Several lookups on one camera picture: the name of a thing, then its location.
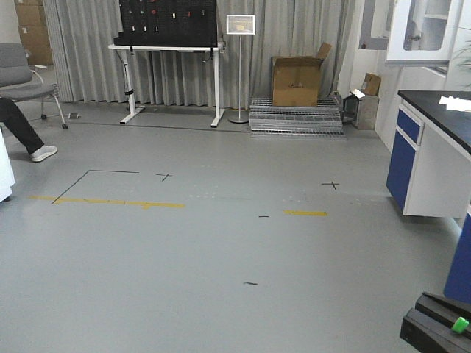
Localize blue white lab bench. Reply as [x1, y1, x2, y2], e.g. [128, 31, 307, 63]
[386, 90, 470, 302]

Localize sign stand with frame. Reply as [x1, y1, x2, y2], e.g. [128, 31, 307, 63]
[226, 14, 256, 124]

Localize person leg with sneaker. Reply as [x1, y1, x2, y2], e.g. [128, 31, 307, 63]
[1, 98, 58, 163]

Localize white glass door cabinet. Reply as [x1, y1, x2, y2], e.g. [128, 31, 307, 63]
[385, 0, 462, 67]

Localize grey office chair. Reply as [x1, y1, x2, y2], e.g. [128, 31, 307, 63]
[1, 43, 68, 129]

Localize stack of metal grates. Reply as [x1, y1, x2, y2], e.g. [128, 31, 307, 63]
[249, 97, 347, 140]

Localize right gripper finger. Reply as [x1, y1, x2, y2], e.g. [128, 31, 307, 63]
[400, 309, 470, 352]
[415, 292, 470, 330]

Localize small metal box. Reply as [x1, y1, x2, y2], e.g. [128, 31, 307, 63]
[341, 89, 380, 130]

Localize grey curtain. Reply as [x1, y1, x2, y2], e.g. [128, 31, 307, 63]
[44, 1, 356, 107]

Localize papers on bench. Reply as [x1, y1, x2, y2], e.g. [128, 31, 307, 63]
[439, 96, 471, 112]

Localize white standing desk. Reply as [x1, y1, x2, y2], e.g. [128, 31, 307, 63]
[107, 41, 226, 128]

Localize green plastic spoon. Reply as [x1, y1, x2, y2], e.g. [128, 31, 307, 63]
[451, 317, 470, 335]

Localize black pegboard panel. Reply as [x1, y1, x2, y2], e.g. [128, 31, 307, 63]
[113, 0, 218, 48]

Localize open cardboard box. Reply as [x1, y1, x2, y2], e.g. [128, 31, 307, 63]
[272, 42, 332, 107]

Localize small cardboard box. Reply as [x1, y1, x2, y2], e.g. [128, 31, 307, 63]
[361, 73, 381, 96]

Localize stacked cardboard boxes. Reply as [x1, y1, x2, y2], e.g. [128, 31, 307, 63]
[15, 1, 53, 65]

